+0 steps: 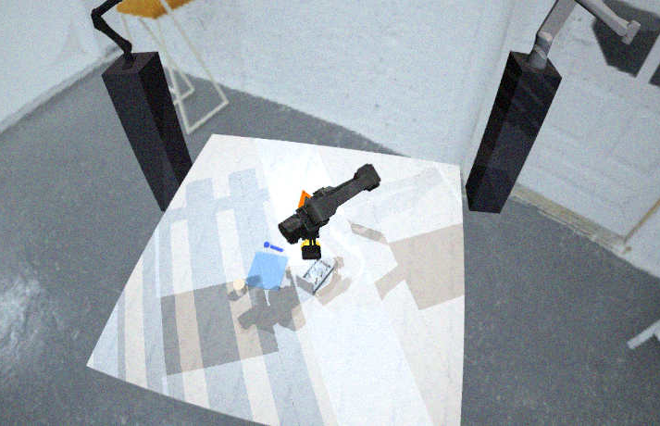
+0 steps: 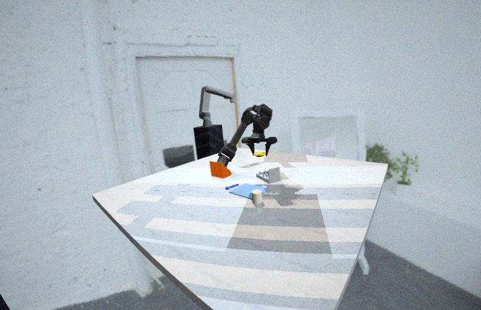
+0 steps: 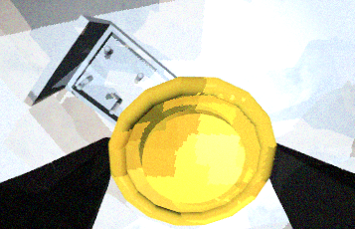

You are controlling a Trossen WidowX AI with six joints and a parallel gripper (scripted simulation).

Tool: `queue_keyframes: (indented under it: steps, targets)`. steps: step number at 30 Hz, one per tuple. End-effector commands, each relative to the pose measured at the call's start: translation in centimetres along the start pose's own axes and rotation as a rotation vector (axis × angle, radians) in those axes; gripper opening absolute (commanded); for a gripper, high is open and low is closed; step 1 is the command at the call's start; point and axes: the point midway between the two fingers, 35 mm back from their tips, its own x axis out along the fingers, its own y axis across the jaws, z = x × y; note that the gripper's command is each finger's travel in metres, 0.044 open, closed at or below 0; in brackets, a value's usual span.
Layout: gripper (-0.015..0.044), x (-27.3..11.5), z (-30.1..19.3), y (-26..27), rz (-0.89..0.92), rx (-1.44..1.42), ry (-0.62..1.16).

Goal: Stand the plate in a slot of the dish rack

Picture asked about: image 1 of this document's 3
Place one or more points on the yellow plate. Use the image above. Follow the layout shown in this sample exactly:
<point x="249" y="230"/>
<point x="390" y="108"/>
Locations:
<point x="306" y="242"/>

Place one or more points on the light blue flat mat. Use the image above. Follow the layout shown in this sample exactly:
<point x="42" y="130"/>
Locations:
<point x="267" y="271"/>

